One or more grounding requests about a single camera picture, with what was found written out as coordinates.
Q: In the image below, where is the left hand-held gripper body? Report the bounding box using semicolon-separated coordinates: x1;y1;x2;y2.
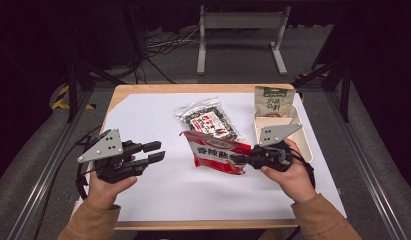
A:
76;128;149;185

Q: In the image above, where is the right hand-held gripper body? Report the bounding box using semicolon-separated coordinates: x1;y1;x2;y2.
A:
247;123;304;173

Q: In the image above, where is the red sauce packet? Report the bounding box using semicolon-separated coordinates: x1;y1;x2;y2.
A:
179;129;253;176

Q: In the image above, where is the cream divided plastic tray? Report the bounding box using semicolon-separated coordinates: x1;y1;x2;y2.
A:
252;103;314;164

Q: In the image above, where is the beige and green food packet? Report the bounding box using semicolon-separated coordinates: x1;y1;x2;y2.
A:
253;85;297;119

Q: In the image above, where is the person's right hand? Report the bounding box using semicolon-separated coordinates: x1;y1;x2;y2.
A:
260;137;318;204

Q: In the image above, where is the person's left hand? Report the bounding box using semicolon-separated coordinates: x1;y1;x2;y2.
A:
84;166;139;211

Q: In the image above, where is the white table mat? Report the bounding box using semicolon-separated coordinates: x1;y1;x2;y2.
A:
72;92;348;223

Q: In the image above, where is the clear packet of dark seeds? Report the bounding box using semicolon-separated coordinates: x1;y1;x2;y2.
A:
175;96;244;143

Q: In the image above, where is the yellow and black hazard tape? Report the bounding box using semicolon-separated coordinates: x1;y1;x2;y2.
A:
51;84;97;111

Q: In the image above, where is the black metal stand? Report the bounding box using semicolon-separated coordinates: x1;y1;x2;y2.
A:
292;59;353;123
64;59;128;123

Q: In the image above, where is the white metal stand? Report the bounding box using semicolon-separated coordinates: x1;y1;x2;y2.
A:
195;4;293;76

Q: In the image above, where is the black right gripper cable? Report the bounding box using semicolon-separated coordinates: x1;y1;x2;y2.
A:
288;147;317;188

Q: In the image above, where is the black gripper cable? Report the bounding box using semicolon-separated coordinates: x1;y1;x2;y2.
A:
74;124;105;202
288;147;317;188

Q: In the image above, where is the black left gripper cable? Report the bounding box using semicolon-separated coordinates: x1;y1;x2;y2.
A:
74;124;105;202

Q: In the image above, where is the aluminium rail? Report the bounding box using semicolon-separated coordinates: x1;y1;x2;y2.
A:
5;89;95;240
325;89;411;240

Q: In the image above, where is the bundle of floor cables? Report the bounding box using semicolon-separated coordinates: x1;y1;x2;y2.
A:
134;26;202;85

